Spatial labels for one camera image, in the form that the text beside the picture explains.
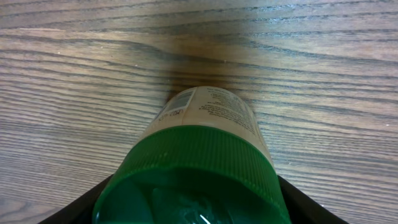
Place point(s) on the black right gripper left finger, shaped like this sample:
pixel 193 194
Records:
pixel 80 210

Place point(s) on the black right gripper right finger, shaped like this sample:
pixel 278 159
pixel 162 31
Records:
pixel 302 209

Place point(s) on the green lid jar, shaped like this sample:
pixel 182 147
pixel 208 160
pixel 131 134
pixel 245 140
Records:
pixel 201 160

